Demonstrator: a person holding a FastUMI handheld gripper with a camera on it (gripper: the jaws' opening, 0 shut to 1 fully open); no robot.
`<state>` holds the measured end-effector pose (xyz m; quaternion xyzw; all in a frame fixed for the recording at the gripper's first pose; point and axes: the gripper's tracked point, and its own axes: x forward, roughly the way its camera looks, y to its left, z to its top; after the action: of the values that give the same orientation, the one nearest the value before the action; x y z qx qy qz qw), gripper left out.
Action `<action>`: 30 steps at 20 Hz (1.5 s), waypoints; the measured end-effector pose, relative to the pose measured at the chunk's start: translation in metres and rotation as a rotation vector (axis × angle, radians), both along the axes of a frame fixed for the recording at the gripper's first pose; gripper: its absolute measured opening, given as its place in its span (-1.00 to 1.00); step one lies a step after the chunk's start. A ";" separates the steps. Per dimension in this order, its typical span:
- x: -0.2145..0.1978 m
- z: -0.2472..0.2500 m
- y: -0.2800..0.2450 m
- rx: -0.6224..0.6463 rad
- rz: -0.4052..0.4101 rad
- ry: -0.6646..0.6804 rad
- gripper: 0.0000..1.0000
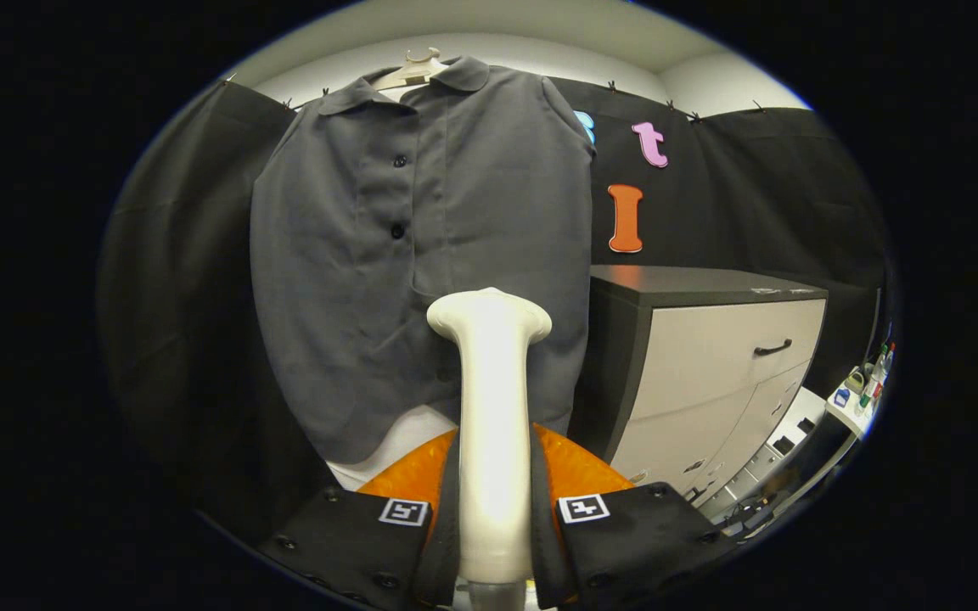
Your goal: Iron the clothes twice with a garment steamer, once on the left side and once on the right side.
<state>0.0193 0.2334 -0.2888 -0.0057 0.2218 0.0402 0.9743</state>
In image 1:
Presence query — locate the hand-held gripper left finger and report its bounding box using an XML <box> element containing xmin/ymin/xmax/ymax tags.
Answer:
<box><xmin>256</xmin><ymin>429</ymin><xmax>464</xmax><ymax>610</ymax></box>

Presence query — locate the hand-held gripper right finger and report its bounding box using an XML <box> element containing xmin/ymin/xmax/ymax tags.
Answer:
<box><xmin>530</xmin><ymin>424</ymin><xmax>740</xmax><ymax>610</ymax></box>

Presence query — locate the white garment steamer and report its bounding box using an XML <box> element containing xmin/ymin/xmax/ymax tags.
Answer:
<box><xmin>426</xmin><ymin>287</ymin><xmax>554</xmax><ymax>611</ymax></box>

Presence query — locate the grey button shirt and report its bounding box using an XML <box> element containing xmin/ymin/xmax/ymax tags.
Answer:
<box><xmin>249</xmin><ymin>55</ymin><xmax>596</xmax><ymax>465</ymax></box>

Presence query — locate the cream clothes hanger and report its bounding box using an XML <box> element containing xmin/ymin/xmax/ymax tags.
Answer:
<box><xmin>370</xmin><ymin>47</ymin><xmax>449</xmax><ymax>92</ymax></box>

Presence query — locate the grey top cabinet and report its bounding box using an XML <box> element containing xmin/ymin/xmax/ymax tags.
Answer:
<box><xmin>570</xmin><ymin>264</ymin><xmax>829</xmax><ymax>510</ymax></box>

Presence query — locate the black backdrop cloth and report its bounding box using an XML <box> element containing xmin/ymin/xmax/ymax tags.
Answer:
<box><xmin>97</xmin><ymin>76</ymin><xmax>889</xmax><ymax>544</ymax></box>

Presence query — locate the red cap bottle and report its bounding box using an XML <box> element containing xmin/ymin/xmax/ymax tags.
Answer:
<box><xmin>869</xmin><ymin>342</ymin><xmax>892</xmax><ymax>401</ymax></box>

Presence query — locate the row of black cloth clips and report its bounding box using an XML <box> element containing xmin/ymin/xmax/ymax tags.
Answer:
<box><xmin>224</xmin><ymin>75</ymin><xmax>766</xmax><ymax>124</ymax></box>

